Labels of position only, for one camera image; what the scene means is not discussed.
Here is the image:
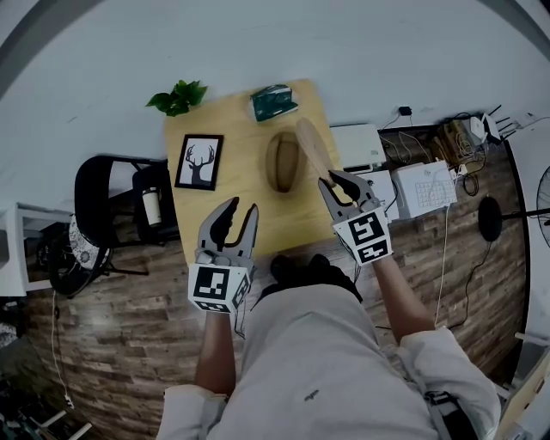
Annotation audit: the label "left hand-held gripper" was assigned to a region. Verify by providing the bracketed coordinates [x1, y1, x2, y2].
[187, 197, 260, 315]

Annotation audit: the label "oval wooden box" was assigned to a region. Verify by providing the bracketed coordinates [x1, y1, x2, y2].
[264, 131, 305, 194]

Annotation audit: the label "patterned round cushion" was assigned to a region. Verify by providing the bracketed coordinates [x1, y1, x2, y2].
[68, 213, 111, 272]

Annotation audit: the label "white bottle black cap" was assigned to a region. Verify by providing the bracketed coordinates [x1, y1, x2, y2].
[142, 186, 163, 228]

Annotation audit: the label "standing fan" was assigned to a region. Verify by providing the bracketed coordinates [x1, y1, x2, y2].
[477, 164, 550, 242]

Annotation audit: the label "long black cable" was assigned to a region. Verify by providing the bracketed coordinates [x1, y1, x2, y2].
[448, 239, 494, 331]

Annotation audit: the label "yellow brown cardboard box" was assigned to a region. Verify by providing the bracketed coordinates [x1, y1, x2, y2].
[437, 119, 474, 165]

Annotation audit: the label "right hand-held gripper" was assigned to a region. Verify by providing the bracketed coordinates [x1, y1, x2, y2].
[317, 169, 394, 267]

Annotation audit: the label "wooden box lid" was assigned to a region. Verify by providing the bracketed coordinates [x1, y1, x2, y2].
[295, 116, 341, 189]

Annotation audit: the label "dark green packet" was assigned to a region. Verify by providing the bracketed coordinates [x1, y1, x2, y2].
[248, 83, 300, 124]

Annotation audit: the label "large white carton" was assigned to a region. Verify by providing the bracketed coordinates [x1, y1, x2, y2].
[390, 160, 460, 221]

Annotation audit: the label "white shelf unit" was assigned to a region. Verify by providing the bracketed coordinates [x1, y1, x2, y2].
[0, 201, 75, 298]

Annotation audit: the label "long white cable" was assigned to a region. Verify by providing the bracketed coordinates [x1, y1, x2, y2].
[432, 205, 451, 330]

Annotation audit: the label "person's right forearm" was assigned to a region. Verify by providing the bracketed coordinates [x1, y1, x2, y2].
[370, 256, 438, 345]

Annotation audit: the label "flat white printer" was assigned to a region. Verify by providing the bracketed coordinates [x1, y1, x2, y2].
[329, 123, 387, 172]

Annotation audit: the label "white router black antennas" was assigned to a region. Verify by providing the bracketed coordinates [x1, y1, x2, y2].
[469, 103, 519, 146]

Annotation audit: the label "green leafy plant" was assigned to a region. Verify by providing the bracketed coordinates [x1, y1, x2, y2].
[144, 79, 209, 119]

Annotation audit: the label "black framed deer picture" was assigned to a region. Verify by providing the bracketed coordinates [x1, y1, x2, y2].
[174, 133, 225, 192]

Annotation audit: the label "thin white charger cable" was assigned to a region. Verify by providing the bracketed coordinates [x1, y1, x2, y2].
[50, 290, 76, 410]

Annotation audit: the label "small white carton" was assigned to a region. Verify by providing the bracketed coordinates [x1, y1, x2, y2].
[364, 169, 401, 223]

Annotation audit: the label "person's light shirt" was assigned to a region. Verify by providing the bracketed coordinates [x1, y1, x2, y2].
[156, 283, 503, 440]

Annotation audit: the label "black chair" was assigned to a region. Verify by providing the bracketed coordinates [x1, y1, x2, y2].
[73, 155, 178, 277]

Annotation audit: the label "grey shoulder strap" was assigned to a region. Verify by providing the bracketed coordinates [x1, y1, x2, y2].
[423, 389, 476, 440]

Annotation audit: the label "person's left forearm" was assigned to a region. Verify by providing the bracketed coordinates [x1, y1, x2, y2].
[194, 309, 238, 397]

